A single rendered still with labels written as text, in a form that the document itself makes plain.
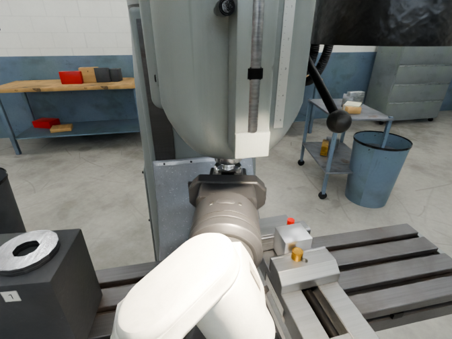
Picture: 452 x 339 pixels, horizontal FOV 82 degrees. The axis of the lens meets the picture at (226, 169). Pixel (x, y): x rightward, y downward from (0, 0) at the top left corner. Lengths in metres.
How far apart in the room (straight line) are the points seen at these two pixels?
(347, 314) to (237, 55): 0.46
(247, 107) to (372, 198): 2.55
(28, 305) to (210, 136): 0.38
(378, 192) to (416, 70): 3.27
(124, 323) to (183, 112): 0.21
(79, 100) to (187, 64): 4.61
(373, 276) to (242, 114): 0.57
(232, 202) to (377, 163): 2.33
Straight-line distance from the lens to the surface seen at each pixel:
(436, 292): 0.78
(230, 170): 0.42
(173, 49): 0.31
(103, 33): 4.67
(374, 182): 2.70
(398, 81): 5.48
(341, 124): 0.35
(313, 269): 0.56
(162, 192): 0.83
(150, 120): 0.79
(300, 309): 0.54
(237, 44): 0.27
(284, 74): 0.32
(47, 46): 4.89
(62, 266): 0.51
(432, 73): 5.93
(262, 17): 0.27
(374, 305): 0.69
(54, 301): 0.51
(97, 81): 4.23
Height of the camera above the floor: 1.46
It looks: 27 degrees down
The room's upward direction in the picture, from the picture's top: straight up
